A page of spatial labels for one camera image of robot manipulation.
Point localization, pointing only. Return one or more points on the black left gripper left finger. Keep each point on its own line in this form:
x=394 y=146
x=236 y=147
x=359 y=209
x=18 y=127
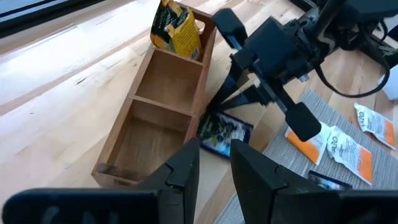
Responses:
x=174 y=199

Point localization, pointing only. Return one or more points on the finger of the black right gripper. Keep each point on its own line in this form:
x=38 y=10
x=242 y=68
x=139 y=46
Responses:
x=231 y=79
x=248 y=96

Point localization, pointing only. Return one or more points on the grey woven placemat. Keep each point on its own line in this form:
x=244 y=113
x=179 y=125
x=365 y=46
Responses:
x=276 y=146

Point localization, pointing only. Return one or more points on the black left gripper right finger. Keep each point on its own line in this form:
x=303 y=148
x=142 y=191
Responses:
x=264 y=199

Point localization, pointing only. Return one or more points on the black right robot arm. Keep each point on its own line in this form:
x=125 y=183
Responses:
x=342 y=18

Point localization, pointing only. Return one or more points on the yellow green tea packet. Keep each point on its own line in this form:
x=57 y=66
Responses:
x=161 y=25

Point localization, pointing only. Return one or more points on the black aluminium table frame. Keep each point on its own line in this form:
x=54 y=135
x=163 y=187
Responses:
x=31 y=18

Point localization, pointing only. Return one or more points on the dark blue tea packet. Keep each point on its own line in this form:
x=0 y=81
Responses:
x=326 y=182
x=224 y=133

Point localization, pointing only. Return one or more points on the white orange tea packet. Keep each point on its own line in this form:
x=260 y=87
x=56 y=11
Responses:
x=308 y=146
x=348 y=152
x=373 y=123

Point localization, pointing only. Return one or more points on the wooden three-compartment tea box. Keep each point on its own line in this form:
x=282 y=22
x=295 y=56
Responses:
x=161 y=81

